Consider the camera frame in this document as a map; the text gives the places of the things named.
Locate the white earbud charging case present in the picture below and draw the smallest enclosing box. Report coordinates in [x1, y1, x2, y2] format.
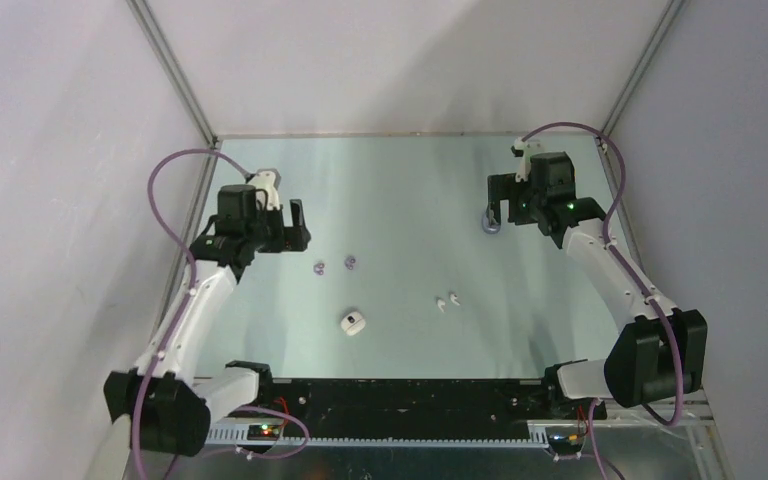
[340, 310, 366, 336]

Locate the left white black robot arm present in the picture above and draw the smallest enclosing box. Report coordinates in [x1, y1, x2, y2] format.
[103, 184, 311, 457]

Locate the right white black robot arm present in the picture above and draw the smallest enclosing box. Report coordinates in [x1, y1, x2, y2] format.
[484, 148, 708, 418]

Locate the purple charging case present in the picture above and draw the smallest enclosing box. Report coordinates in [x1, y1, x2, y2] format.
[481, 212, 501, 235]

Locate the left circuit board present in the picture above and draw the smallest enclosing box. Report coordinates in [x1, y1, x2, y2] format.
[246, 424, 282, 442]

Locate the circuit board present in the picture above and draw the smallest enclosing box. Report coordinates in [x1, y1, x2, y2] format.
[246, 424, 282, 442]
[547, 434, 587, 445]

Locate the right circuit board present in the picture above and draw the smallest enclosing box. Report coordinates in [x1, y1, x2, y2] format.
[547, 434, 587, 445]

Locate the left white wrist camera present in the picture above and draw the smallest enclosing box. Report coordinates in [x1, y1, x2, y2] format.
[246, 168, 282, 211]

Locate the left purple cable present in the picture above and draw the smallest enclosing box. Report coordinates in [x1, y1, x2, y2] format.
[130, 148, 310, 480]

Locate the purple cable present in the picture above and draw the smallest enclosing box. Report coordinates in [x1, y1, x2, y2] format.
[521, 121, 686, 480]
[130, 148, 310, 480]

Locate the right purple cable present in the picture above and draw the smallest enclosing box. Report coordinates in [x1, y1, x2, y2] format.
[521, 121, 686, 480]

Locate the white slotted cable duct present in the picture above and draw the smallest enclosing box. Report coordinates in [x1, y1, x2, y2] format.
[205, 423, 551, 450]

